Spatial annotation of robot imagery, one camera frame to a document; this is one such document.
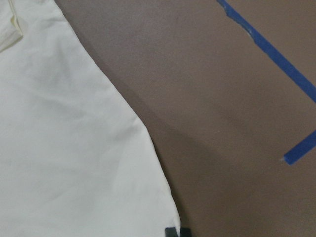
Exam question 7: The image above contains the cream long sleeve printed shirt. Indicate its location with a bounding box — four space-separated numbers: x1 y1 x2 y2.
0 0 181 237

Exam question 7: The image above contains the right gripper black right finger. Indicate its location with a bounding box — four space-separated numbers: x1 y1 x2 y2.
180 227 192 237

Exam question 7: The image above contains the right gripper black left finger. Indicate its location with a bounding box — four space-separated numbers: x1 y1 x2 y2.
165 228 178 237

